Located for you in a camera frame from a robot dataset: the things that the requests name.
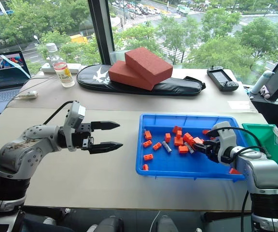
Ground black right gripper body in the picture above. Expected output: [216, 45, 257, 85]
[201, 138, 223, 163]

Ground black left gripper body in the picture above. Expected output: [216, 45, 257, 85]
[72, 122, 95, 151]

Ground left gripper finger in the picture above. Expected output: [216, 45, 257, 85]
[88, 142, 124, 155]
[91, 120, 121, 131]

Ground grey cylindrical battery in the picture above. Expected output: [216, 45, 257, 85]
[183, 142, 196, 155]
[162, 141, 172, 154]

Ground blue plastic bin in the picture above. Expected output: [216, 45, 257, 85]
[135, 113, 248, 181]

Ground green plastic bin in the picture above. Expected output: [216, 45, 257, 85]
[241, 123, 278, 178]

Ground black racket bag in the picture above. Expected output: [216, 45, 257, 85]
[76, 63, 207, 97]

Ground white paper label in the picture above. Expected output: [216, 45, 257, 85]
[226, 101, 252, 111]

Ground red foam brick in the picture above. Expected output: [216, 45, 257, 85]
[124, 46, 174, 86]
[108, 60, 163, 91]

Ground white power strip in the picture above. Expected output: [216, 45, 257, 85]
[40, 63, 83, 74]

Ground clear plastic drink bottle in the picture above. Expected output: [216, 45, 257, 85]
[45, 43, 76, 88]

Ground black handheld controller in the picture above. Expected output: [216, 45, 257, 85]
[207, 65, 240, 92]

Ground black side desk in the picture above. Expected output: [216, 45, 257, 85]
[249, 93, 278, 131]

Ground small pink object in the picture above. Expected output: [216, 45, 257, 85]
[260, 85, 272, 99]

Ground dark rounded shape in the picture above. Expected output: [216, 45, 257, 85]
[87, 216, 125, 232]

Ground white slim bottle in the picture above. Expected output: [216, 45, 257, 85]
[250, 70, 275, 95]

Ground dark window pillar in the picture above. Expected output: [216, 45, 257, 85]
[87, 0, 116, 66]

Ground open grey laptop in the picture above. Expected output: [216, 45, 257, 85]
[0, 50, 32, 117]

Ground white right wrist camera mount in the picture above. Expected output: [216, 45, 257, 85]
[212, 121, 238, 165]

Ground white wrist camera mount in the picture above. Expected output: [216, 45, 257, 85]
[212, 121, 238, 165]
[63, 101, 86, 152]

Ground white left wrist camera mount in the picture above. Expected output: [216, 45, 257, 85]
[63, 101, 86, 152]

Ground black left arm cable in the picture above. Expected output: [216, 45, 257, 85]
[43, 101, 73, 125]

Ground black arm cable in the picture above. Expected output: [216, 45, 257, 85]
[207, 126, 269, 158]
[43, 101, 73, 125]

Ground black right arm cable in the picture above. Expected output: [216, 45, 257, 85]
[207, 126, 269, 158]

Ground thin white cable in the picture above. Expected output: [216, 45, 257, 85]
[4, 93, 28, 109]

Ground white hanging cable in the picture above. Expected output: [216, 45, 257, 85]
[150, 210, 162, 232]

